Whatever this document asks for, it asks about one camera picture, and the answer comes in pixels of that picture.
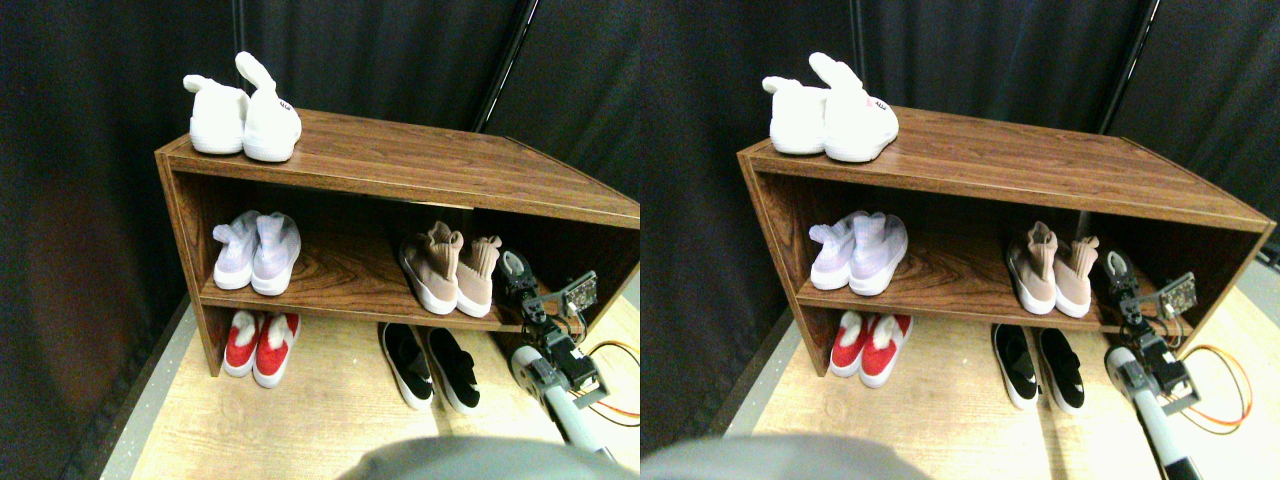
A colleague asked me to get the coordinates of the brown shoe rack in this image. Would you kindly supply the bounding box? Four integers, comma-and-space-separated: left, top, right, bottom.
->
155, 107, 640, 379
737, 105, 1278, 379

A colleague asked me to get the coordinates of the lilac shoe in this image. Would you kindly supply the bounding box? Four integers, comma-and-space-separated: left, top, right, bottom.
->
808, 214, 861, 291
251, 212, 302, 297
848, 212, 909, 297
212, 212, 263, 291

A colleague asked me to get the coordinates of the red shoe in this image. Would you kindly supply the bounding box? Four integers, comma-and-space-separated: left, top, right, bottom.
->
829, 311, 872, 378
252, 313, 302, 389
859, 313, 914, 389
223, 311, 264, 378

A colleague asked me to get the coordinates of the white shoe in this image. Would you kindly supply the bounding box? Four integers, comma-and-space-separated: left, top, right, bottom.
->
762, 77, 830, 155
183, 75, 250, 155
808, 52, 900, 163
235, 52, 303, 163

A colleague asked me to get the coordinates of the black shoe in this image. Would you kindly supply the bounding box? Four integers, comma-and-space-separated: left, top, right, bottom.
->
378, 322, 437, 411
991, 323, 1042, 411
425, 327, 482, 415
1035, 327, 1088, 415

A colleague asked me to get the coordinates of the orange wire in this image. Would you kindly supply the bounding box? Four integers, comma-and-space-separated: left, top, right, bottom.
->
1178, 344, 1254, 437
585, 340, 640, 429

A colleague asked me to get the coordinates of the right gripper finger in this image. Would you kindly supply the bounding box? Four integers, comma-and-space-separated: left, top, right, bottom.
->
500, 250, 542, 303
1105, 250, 1143, 305

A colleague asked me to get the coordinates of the beige shoe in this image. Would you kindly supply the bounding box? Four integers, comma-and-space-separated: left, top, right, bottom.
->
1006, 222, 1060, 316
1052, 236, 1101, 319
399, 222, 465, 316
456, 236, 503, 319

